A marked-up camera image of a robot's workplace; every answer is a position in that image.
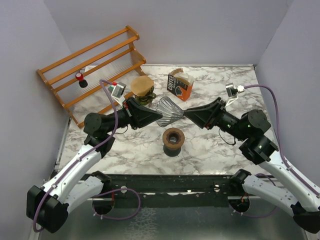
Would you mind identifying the olive green glass dripper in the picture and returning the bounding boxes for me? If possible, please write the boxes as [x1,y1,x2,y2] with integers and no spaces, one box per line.
[135,87,157,107]

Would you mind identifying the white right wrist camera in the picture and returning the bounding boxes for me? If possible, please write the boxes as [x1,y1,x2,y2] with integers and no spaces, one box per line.
[225,83,245,108]

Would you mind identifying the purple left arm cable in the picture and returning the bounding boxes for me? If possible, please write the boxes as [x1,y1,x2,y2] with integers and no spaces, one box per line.
[32,79,141,233]

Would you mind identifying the brown paper coffee filter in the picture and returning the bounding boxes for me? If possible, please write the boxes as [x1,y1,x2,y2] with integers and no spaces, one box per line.
[130,75,154,97]

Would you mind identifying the round wooden dripper base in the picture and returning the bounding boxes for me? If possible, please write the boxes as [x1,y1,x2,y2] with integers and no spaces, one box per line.
[162,127,185,149]

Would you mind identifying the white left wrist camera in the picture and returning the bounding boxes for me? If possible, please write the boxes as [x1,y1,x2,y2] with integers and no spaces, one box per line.
[111,82,127,105]

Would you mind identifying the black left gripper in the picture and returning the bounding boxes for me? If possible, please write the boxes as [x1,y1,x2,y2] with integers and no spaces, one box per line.
[104,96,163,134]

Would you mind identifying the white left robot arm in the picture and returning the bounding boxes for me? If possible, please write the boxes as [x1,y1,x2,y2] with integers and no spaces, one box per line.
[26,97,163,233]

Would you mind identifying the brown filters in box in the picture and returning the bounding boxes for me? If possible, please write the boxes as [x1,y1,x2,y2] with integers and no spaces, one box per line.
[169,68,194,85]

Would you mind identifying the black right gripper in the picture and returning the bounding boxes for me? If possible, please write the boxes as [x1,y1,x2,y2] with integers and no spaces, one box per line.
[184,96,249,141]

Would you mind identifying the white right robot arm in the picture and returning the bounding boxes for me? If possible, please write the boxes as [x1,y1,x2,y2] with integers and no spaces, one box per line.
[183,97,320,234]

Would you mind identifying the grey carafe with red lid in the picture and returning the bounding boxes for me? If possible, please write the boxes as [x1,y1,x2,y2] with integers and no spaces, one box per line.
[163,145,181,157]

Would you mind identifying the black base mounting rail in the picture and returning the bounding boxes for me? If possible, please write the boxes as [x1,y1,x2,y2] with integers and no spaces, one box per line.
[88,171,248,209]

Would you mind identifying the orange wooden shelf rack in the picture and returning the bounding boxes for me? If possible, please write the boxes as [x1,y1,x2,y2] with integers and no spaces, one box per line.
[36,25,146,128]

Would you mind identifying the orange coffee filter box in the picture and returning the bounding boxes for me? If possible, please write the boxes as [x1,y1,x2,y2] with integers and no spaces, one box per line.
[167,73,195,101]

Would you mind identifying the red black stamp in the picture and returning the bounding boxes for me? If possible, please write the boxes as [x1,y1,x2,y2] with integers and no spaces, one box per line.
[75,72,88,88]

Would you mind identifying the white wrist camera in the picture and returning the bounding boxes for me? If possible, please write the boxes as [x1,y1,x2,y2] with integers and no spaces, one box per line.
[225,83,245,108]
[111,82,127,105]

